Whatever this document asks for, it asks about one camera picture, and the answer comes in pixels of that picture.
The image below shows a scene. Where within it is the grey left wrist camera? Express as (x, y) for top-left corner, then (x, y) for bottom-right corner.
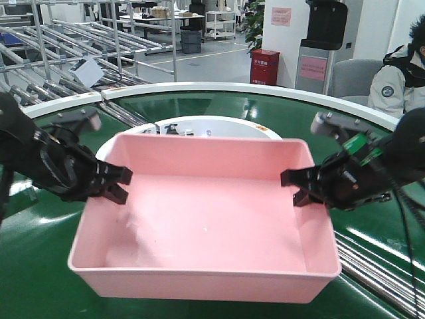
(50, 108), (102, 134)

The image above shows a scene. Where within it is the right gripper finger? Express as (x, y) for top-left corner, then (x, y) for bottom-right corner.
(280, 167), (319, 187)
(293, 187), (324, 207)

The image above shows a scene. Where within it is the grey kiosk with black top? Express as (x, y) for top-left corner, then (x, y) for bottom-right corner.
(295, 1), (348, 94)

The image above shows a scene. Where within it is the green potted plant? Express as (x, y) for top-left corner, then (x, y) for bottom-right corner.
(242, 1), (266, 52)

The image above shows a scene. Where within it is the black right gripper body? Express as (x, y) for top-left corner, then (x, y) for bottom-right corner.
(317, 152), (391, 210)

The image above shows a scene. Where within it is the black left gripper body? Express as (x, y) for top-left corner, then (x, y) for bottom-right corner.
(32, 124), (97, 201)

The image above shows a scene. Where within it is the red fire extinguisher cabinet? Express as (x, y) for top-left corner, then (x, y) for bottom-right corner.
(250, 49), (280, 86)

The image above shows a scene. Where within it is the white inner conveyor ring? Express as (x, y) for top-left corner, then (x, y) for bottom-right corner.
(94, 115), (284, 160)

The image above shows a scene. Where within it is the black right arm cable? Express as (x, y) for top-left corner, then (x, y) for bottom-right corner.
(391, 179), (425, 319)

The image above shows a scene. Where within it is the white box on rack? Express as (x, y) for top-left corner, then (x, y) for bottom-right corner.
(68, 56), (104, 88)

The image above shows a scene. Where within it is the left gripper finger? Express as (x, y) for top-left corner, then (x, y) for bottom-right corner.
(94, 183), (128, 205)
(97, 160), (133, 185)

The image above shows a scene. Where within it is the metal roller rack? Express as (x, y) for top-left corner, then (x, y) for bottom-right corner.
(1, 1), (177, 94)

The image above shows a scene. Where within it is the pink plastic bin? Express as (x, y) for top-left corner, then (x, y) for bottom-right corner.
(68, 132), (341, 303)

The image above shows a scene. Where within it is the grey chair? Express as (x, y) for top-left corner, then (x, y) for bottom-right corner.
(328, 59), (383, 106)

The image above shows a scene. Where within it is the green conveyor belt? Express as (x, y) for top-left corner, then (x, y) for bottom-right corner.
(1, 90), (424, 318)

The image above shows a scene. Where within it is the black crate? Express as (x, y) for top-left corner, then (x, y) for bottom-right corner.
(181, 29), (202, 54)

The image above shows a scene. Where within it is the seated person white jacket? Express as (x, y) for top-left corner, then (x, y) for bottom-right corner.
(367, 15), (424, 118)

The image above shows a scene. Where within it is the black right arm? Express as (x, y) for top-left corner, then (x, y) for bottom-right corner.
(280, 108), (424, 209)

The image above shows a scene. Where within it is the white shelf cart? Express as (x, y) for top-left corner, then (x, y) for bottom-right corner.
(205, 11), (236, 40)

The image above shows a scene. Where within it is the white outer conveyor rim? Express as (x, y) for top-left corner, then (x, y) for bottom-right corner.
(22, 82), (399, 131)

